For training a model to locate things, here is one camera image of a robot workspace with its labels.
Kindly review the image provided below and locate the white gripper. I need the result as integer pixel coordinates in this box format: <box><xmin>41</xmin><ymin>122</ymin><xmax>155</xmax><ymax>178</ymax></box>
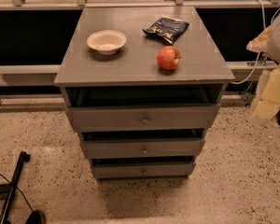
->
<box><xmin>246</xmin><ymin>26</ymin><xmax>280</xmax><ymax>120</ymax></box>

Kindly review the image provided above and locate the grey drawer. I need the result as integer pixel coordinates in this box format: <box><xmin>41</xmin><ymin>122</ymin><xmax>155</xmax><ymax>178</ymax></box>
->
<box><xmin>65</xmin><ymin>105</ymin><xmax>220</xmax><ymax>133</ymax></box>
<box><xmin>91</xmin><ymin>161</ymin><xmax>195</xmax><ymax>179</ymax></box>
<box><xmin>80</xmin><ymin>138</ymin><xmax>205</xmax><ymax>159</ymax></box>

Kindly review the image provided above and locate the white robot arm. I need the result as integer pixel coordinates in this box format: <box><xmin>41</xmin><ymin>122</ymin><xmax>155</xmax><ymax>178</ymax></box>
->
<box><xmin>246</xmin><ymin>13</ymin><xmax>280</xmax><ymax>120</ymax></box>

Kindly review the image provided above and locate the grey drawer cabinet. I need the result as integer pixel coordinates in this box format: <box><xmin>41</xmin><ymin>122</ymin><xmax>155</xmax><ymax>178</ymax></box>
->
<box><xmin>55</xmin><ymin>7</ymin><xmax>233</xmax><ymax>168</ymax></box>

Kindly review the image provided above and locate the grey bottom drawer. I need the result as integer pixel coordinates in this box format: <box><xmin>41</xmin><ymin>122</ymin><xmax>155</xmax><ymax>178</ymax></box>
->
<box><xmin>91</xmin><ymin>161</ymin><xmax>195</xmax><ymax>179</ymax></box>

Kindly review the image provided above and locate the grey top drawer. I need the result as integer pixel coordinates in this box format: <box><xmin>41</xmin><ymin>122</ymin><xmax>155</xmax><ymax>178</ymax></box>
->
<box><xmin>65</xmin><ymin>105</ymin><xmax>220</xmax><ymax>133</ymax></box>

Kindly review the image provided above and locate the red apple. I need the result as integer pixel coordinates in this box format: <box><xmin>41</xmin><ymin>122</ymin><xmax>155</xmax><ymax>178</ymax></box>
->
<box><xmin>157</xmin><ymin>46</ymin><xmax>181</xmax><ymax>71</ymax></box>

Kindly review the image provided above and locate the blue chip bag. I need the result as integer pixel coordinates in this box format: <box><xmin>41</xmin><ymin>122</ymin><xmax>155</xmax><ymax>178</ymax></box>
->
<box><xmin>143</xmin><ymin>17</ymin><xmax>189</xmax><ymax>45</ymax></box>

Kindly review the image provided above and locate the white bowl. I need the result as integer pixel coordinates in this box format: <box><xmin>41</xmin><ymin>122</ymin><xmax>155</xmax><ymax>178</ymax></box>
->
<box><xmin>87</xmin><ymin>30</ymin><xmax>127</xmax><ymax>55</ymax></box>

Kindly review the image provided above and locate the black round foot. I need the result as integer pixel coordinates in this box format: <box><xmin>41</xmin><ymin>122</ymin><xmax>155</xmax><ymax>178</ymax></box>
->
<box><xmin>25</xmin><ymin>210</ymin><xmax>46</xmax><ymax>224</ymax></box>

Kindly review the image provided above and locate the black stand leg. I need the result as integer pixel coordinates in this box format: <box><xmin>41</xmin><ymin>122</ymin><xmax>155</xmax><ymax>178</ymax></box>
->
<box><xmin>0</xmin><ymin>151</ymin><xmax>30</xmax><ymax>224</ymax></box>

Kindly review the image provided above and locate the white cable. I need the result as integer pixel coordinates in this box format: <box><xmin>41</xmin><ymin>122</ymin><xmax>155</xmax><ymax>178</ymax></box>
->
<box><xmin>230</xmin><ymin>0</ymin><xmax>280</xmax><ymax>86</ymax></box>

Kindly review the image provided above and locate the metal railing frame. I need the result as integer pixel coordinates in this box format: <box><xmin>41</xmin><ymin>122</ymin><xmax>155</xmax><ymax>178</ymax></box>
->
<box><xmin>0</xmin><ymin>0</ymin><xmax>280</xmax><ymax>98</ymax></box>

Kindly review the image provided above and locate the black cable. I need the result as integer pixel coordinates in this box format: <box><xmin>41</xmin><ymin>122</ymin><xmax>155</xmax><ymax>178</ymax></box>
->
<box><xmin>0</xmin><ymin>166</ymin><xmax>35</xmax><ymax>213</ymax></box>

